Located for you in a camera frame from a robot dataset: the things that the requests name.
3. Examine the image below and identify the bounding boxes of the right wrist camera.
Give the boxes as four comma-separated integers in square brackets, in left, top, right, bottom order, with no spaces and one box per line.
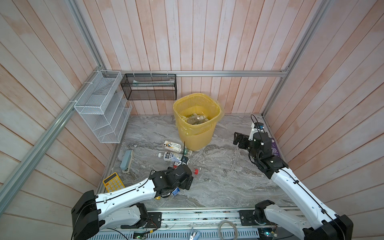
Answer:
[249,122,265,141]

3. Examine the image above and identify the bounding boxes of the red label clear bottle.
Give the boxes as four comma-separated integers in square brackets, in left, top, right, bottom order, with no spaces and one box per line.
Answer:
[173,162,199,175]

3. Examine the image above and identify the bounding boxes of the coiled grey cable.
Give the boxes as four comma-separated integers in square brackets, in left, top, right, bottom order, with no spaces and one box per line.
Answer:
[217,220,239,240]

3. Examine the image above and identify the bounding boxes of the oolong tea label bottle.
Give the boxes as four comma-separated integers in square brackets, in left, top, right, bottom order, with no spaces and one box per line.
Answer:
[158,152,183,162]

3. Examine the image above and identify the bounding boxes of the crane label clear bottle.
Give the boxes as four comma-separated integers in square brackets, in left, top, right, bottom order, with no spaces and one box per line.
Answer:
[164,141,193,156]

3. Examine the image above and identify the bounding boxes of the black mesh wall basket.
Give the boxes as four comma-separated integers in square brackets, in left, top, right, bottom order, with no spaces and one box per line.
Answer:
[121,73,178,101]

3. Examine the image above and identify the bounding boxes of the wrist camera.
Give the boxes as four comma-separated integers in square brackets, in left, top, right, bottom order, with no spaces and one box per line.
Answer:
[180,156,189,165]
[249,122,265,141]

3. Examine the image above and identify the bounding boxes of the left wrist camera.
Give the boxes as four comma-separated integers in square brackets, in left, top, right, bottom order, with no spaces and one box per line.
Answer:
[180,156,189,165]

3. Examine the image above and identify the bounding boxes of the purple paperback book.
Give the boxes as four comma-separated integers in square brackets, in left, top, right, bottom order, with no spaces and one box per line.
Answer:
[271,138,282,158]

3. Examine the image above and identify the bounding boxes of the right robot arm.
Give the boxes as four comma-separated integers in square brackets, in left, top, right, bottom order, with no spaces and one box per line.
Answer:
[233,132,354,240]

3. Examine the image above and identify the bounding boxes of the white wire mesh shelf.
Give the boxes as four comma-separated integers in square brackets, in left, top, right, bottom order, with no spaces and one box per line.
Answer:
[75,71,132,144]

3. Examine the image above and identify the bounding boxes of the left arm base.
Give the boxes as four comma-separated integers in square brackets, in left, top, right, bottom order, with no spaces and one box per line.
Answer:
[120,203,162,230]

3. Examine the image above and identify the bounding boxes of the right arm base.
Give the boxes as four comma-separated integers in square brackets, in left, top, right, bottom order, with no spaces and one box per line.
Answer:
[238,200,275,226]

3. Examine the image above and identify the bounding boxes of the yellow ribbed trash bin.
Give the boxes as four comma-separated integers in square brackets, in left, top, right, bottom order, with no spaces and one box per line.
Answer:
[173,93,224,151]

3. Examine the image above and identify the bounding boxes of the yellow plastic bin liner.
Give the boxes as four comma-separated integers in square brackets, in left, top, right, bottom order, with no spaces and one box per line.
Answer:
[173,93,224,136]

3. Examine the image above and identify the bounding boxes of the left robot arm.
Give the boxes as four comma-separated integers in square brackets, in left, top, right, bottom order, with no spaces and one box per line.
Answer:
[71,164,194,240]

